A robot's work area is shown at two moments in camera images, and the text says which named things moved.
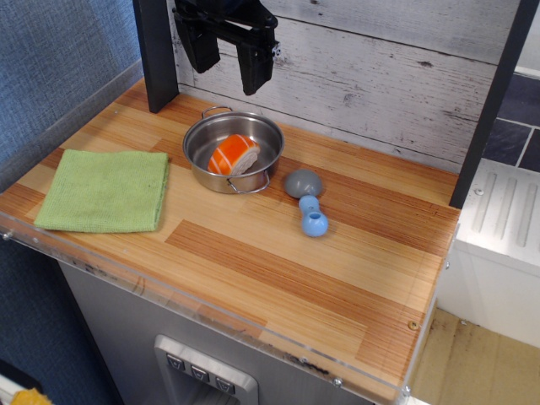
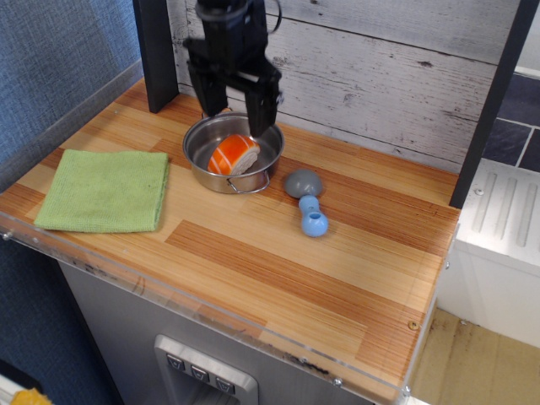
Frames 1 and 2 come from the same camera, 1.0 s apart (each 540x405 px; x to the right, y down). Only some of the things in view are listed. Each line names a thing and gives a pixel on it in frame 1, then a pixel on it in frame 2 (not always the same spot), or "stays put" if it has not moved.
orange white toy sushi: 235,154 stays put
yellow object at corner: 30,396 stays put
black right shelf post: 495,99 stays put
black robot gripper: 249,22 to 234,41
